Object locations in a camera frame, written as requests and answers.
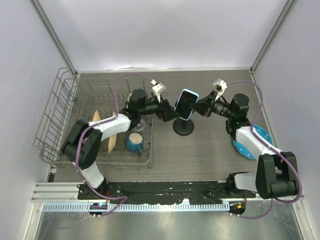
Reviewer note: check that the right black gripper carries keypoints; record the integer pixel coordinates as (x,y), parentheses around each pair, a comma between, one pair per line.
(204,106)

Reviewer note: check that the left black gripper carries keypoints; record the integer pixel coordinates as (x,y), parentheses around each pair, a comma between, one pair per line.
(166,112)

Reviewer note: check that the phone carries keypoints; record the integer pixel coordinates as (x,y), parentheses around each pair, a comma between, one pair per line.
(183,105)

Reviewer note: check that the black phone stand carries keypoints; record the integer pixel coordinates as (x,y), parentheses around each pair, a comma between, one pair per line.
(183,127)

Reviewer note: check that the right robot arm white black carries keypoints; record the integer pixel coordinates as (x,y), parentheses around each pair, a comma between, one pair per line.
(277,172)

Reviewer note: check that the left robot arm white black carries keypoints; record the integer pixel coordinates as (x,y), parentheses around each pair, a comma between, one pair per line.
(82,144)

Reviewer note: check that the clear glass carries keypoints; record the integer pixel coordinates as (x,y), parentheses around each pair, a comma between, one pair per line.
(142,128)

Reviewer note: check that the white ribbed cup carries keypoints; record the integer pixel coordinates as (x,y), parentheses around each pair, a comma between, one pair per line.
(129,97)

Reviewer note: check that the blue mug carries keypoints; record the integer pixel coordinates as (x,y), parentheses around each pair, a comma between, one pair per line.
(134,143)

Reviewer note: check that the right beige plate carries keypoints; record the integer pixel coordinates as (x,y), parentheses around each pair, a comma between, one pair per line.
(111,143)

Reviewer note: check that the beige plate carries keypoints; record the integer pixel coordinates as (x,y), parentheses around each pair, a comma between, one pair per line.
(111,143)
(96,116)

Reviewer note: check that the blue polka dot plate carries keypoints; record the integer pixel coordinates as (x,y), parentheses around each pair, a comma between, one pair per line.
(262,135)

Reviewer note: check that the left beige plate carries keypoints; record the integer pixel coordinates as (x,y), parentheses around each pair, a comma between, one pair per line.
(96,116)

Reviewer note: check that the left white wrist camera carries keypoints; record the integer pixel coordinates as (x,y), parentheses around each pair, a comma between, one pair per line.
(157,89)

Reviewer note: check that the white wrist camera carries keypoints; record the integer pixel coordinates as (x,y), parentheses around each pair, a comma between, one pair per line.
(157,89)
(220,87)

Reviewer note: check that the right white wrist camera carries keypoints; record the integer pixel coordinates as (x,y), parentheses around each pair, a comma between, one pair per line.
(220,87)

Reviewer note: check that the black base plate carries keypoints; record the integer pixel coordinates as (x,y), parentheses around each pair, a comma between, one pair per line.
(174,192)

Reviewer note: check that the white slotted cable duct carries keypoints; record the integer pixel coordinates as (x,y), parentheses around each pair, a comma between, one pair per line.
(185,206)

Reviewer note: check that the grey wire dish rack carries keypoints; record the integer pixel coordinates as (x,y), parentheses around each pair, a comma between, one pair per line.
(76,97)

